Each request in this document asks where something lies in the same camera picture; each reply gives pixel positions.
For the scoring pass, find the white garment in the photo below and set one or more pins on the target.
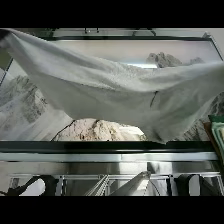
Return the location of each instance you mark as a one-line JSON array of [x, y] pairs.
[[100, 90]]

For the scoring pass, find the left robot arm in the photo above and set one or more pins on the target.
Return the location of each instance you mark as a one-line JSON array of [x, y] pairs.
[[50, 182]]

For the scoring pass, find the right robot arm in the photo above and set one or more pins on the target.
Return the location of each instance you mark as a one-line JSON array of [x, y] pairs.
[[182, 183]]

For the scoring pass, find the green garment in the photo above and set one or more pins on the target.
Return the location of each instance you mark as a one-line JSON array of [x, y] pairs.
[[218, 133]]

